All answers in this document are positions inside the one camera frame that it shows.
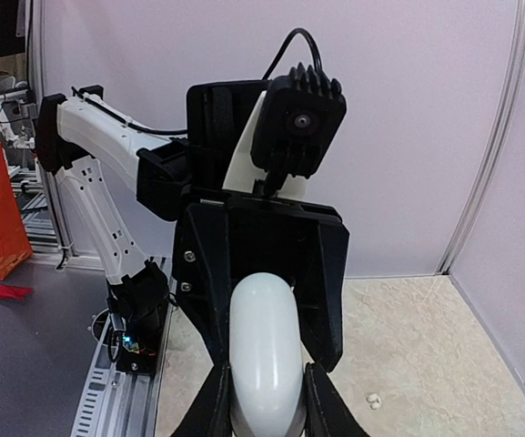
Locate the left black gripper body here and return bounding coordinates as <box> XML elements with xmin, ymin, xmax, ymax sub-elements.
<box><xmin>171</xmin><ymin>199</ymin><xmax>351</xmax><ymax>374</ymax></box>

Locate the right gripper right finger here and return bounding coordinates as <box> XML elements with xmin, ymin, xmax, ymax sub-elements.
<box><xmin>304</xmin><ymin>362</ymin><xmax>369</xmax><ymax>437</ymax></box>

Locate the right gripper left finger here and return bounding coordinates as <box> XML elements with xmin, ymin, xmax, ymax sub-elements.
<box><xmin>172</xmin><ymin>363</ymin><xmax>232</xmax><ymax>437</ymax></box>

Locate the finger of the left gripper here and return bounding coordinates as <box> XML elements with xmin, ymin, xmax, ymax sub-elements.
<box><xmin>184</xmin><ymin>204</ymin><xmax>231</xmax><ymax>364</ymax></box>
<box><xmin>296</xmin><ymin>221</ymin><xmax>347</xmax><ymax>372</ymax></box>

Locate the white clip earbud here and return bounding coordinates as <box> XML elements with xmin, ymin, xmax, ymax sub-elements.
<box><xmin>366</xmin><ymin>393</ymin><xmax>382</xmax><ymax>410</ymax></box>

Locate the white oval charging case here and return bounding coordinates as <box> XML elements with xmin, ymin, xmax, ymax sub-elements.
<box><xmin>229</xmin><ymin>272</ymin><xmax>306</xmax><ymax>436</ymax></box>

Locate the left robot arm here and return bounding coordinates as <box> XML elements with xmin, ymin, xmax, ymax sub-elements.
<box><xmin>35</xmin><ymin>76</ymin><xmax>349</xmax><ymax>375</ymax></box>

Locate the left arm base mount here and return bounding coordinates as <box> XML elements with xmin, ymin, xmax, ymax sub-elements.
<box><xmin>107</xmin><ymin>260</ymin><xmax>169</xmax><ymax>376</ymax></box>

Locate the aluminium front rail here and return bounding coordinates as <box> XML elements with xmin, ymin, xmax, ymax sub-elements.
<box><xmin>0</xmin><ymin>254</ymin><xmax>172</xmax><ymax>437</ymax></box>

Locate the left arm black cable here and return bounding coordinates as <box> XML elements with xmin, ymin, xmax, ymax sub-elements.
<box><xmin>70</xmin><ymin>27</ymin><xmax>325</xmax><ymax>137</ymax></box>

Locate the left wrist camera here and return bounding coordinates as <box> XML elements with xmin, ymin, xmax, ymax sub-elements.
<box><xmin>220</xmin><ymin>63</ymin><xmax>348</xmax><ymax>201</ymax></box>

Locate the left aluminium frame post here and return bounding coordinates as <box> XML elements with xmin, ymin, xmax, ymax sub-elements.
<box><xmin>436</xmin><ymin>0</ymin><xmax>525</xmax><ymax>277</ymax></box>

